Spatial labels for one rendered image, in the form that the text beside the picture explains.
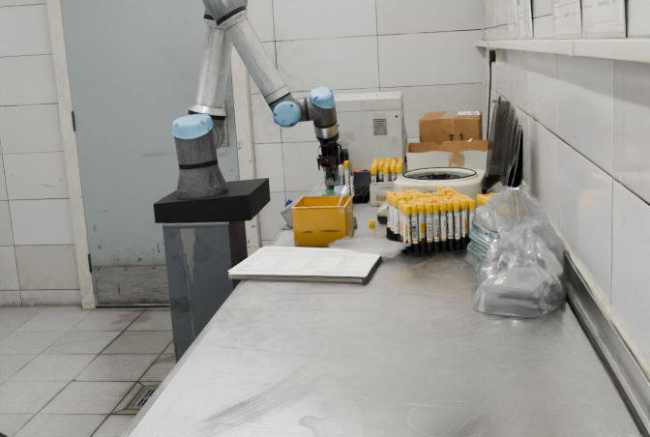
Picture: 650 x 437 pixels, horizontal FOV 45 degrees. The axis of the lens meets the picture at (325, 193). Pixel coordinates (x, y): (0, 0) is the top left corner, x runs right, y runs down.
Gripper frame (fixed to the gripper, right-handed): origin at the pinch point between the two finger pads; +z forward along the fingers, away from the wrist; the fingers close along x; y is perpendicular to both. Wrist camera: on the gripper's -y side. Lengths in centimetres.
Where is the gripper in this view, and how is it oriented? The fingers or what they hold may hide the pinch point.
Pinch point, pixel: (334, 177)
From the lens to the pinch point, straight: 261.2
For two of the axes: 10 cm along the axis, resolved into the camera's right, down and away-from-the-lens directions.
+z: 1.1, 7.6, 6.4
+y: -0.9, 6.5, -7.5
